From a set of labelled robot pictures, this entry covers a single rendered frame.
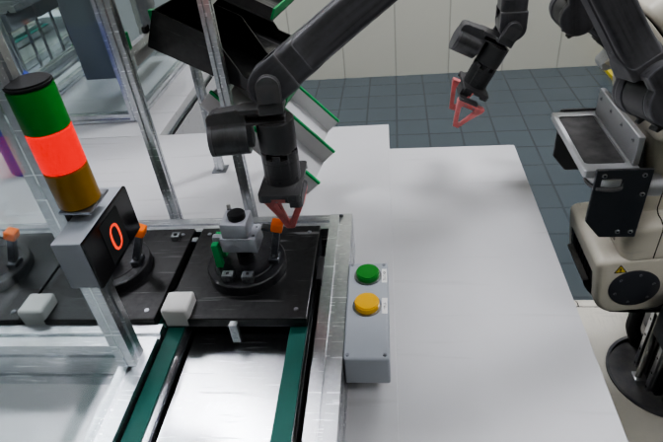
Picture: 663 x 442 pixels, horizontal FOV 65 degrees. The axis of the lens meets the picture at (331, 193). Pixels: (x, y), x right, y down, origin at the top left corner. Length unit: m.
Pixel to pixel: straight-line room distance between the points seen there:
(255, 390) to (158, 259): 0.33
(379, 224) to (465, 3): 3.05
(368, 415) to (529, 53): 3.68
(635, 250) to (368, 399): 0.66
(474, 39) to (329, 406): 0.85
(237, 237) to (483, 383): 0.46
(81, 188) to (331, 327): 0.43
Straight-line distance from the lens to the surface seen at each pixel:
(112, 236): 0.72
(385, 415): 0.88
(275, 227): 0.88
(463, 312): 1.01
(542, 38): 4.29
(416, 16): 4.09
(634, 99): 0.90
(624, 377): 1.76
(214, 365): 0.91
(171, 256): 1.05
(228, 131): 0.77
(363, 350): 0.82
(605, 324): 1.87
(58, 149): 0.65
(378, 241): 1.15
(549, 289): 1.08
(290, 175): 0.80
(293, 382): 0.82
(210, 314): 0.91
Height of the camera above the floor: 1.60
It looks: 34 degrees down
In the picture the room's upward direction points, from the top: 6 degrees counter-clockwise
